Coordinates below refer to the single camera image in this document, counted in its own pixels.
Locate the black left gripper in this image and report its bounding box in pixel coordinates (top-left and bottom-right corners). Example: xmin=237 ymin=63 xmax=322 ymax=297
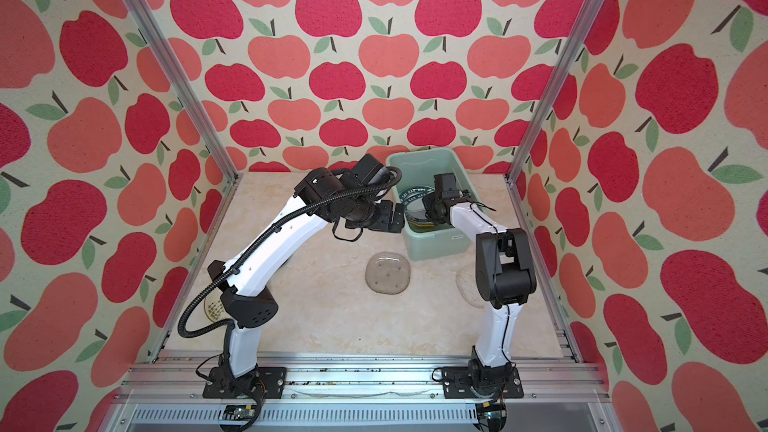
xmin=349 ymin=195 xmax=410 ymax=233

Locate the green rim plate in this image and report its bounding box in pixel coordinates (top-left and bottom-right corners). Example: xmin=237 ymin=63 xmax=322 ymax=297
xmin=399 ymin=186 xmax=435 ymax=228

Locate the cream plate brown rim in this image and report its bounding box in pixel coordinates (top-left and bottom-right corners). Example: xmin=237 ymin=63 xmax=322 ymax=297
xmin=203 ymin=293 xmax=227 ymax=323

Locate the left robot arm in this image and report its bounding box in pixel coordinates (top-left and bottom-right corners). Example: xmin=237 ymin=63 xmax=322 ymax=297
xmin=177 ymin=154 xmax=405 ymax=402

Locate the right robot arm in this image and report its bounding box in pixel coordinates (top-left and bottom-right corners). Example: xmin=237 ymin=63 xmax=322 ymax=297
xmin=422 ymin=173 xmax=537 ymax=398

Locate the mint green plastic bin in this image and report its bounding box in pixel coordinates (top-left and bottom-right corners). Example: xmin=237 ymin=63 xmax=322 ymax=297
xmin=386 ymin=148 xmax=479 ymax=261

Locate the clear glass round plate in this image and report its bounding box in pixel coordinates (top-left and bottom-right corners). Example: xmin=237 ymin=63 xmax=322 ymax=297
xmin=455 ymin=269 xmax=485 ymax=309

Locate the clear glass square plate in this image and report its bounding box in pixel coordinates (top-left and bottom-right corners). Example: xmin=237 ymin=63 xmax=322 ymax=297
xmin=364 ymin=252 xmax=411 ymax=295

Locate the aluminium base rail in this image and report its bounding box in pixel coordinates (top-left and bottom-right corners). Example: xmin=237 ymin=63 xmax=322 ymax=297
xmin=102 ymin=351 xmax=620 ymax=431

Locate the aluminium corner post left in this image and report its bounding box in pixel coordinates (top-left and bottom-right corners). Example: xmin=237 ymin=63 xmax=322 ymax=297
xmin=122 ymin=0 xmax=239 ymax=184

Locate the aluminium corner post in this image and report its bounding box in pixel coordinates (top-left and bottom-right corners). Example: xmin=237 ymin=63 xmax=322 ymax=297
xmin=122 ymin=0 xmax=239 ymax=184
xmin=506 ymin=0 xmax=631 ymax=184

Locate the aluminium corner post right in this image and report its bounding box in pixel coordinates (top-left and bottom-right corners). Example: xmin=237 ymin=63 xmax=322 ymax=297
xmin=506 ymin=0 xmax=631 ymax=184

